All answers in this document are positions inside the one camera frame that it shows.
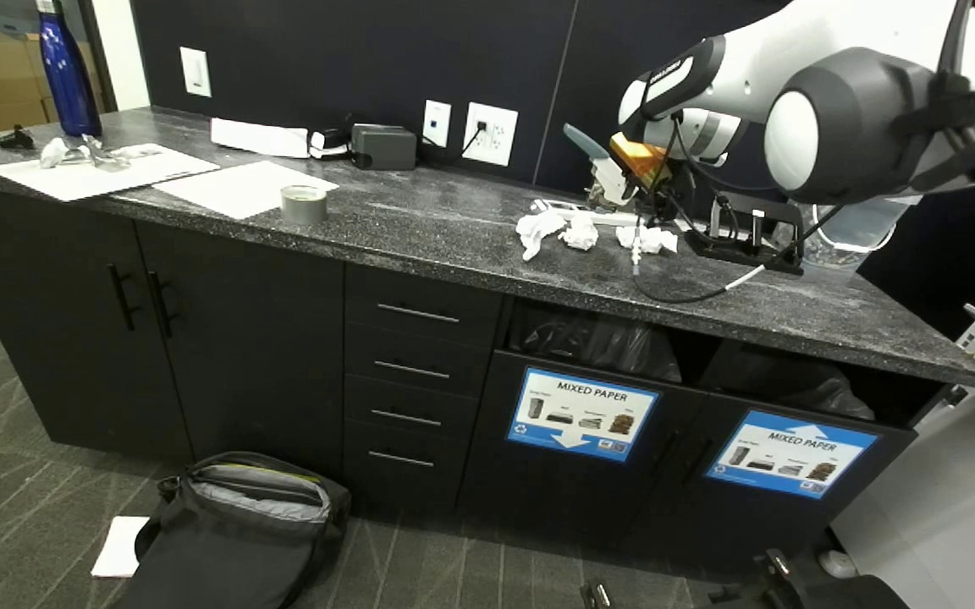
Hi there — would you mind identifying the white paper sheet on floor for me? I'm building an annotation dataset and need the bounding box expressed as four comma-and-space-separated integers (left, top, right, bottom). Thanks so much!
91, 515, 144, 578

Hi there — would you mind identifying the black power adapter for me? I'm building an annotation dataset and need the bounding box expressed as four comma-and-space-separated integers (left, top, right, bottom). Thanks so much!
353, 121, 416, 168

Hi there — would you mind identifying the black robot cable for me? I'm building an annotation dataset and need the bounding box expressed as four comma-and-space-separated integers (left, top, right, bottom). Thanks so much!
626, 223, 767, 308

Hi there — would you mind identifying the white paper sheet right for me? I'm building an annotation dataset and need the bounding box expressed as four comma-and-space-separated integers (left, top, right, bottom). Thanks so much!
159, 163, 333, 218

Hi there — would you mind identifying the blue water bottle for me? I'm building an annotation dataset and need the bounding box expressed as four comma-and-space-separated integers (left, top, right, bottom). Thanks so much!
35, 0, 102, 139

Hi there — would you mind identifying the black hole punch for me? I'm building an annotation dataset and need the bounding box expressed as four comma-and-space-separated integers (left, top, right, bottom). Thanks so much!
687, 197, 803, 275

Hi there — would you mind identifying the black cabinet drawer unit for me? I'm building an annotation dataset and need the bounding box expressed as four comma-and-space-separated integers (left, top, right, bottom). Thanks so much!
344, 266, 502, 515

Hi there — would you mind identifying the white paper sheet left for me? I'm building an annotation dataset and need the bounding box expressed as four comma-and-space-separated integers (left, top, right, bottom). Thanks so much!
0, 143, 213, 201

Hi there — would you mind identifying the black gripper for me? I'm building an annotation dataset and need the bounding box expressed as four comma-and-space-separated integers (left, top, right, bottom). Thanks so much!
636, 181, 678, 225

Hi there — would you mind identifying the right mixed paper bin label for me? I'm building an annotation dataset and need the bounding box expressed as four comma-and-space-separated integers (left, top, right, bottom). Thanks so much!
709, 409, 878, 501

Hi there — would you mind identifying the mixed paper bin label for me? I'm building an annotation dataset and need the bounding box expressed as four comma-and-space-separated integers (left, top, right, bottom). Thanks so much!
709, 409, 878, 501
508, 364, 660, 463

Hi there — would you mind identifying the left mixed paper bin label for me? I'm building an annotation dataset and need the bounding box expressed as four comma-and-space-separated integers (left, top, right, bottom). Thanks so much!
508, 364, 660, 463

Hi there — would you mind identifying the white wall outlet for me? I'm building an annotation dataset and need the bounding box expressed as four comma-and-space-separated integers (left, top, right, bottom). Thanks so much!
465, 100, 518, 164

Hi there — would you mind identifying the grey tape roll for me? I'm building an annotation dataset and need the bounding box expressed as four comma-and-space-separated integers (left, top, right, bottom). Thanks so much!
282, 181, 325, 212

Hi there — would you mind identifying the dark grey backpack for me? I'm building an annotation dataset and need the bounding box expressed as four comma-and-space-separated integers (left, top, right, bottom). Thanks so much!
122, 448, 353, 609

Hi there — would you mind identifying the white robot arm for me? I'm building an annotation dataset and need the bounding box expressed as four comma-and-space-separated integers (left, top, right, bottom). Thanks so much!
615, 0, 975, 207

